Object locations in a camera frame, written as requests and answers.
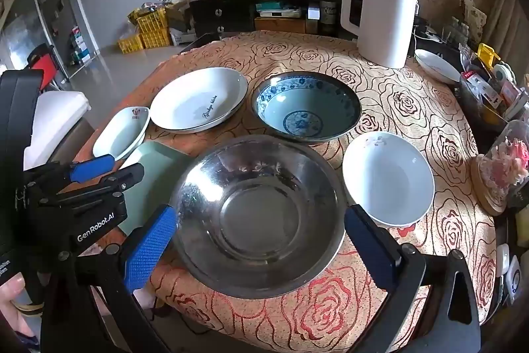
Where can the brown wooden box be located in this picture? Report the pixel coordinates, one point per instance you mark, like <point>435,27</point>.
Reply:
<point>280,25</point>

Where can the person's left hand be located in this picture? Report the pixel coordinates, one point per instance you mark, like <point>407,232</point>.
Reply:
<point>12,295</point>

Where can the rose pattern tablecloth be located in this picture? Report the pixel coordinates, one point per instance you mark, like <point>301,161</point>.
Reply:
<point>413,109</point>

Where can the black basket of clutter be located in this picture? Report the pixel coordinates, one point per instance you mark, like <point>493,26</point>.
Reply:
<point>483,105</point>

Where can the blue patterned ceramic bowl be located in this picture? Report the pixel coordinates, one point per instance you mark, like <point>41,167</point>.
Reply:
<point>306,109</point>

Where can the glass dome with pink flowers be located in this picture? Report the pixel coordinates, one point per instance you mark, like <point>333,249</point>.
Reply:
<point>510,158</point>

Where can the white cushion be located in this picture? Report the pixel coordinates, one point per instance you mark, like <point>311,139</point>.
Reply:
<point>62,109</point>

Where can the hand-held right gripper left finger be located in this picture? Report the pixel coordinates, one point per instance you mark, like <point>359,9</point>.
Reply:
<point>151,245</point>

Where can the white oval plate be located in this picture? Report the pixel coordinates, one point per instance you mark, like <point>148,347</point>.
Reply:
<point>436,65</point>

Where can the yellow plastic crate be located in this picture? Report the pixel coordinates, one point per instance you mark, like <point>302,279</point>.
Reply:
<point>130,44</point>
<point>155,38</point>
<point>152,21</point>

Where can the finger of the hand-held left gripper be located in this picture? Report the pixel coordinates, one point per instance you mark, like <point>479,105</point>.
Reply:
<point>120,180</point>
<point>93,167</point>

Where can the green square plate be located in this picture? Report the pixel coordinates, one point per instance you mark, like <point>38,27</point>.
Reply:
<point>159,171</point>

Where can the stainless steel bowl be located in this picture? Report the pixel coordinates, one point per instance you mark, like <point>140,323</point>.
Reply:
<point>256,220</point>

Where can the white electric kettle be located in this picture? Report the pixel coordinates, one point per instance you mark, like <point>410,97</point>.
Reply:
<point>384,22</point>

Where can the white floral bowl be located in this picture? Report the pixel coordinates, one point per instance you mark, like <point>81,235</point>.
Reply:
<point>388,179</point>

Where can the black cabinet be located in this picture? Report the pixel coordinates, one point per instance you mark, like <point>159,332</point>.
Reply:
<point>223,16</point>

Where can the red chair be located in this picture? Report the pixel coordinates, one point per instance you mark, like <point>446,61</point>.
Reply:
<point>44,67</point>

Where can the white square dish red emblem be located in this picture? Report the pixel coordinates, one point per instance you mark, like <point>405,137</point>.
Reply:
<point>120,134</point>

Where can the teal flat box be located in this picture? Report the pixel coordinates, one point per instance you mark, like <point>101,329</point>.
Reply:
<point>279,9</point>

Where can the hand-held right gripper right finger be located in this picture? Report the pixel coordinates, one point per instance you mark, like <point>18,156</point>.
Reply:
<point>370,241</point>

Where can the white round deep plate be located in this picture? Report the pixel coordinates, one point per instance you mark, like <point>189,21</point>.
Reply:
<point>198,100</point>

